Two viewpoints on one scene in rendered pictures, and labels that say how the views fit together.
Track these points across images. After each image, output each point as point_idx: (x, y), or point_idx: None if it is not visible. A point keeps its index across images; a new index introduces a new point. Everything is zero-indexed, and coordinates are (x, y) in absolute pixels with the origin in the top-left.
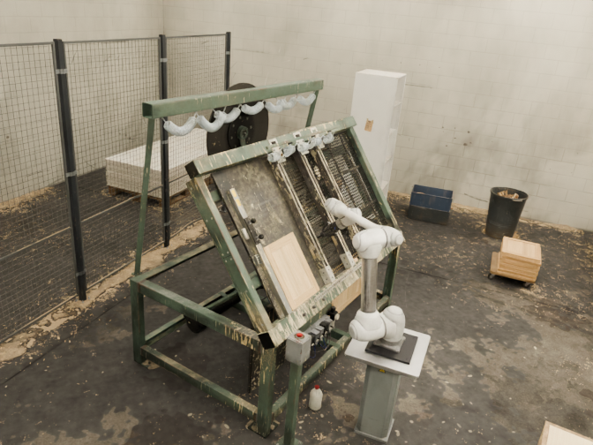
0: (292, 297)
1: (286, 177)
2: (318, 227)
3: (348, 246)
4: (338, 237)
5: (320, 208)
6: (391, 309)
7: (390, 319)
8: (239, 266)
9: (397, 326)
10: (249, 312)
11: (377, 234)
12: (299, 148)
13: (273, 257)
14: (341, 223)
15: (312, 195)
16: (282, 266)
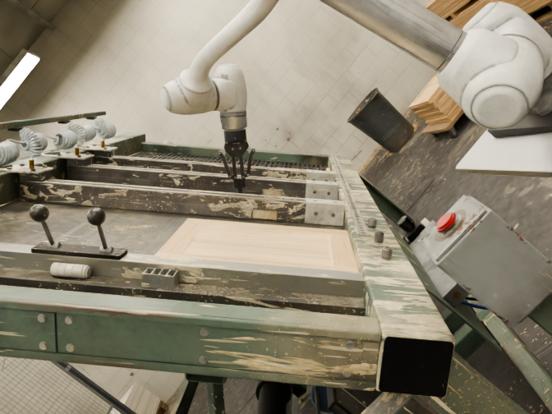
0: (324, 264)
1: (81, 182)
2: None
3: None
4: (269, 180)
5: (200, 185)
6: (473, 20)
7: (499, 21)
8: (109, 304)
9: (525, 18)
10: (282, 371)
11: None
12: (57, 140)
13: (194, 255)
14: (232, 113)
15: (168, 186)
16: (234, 251)
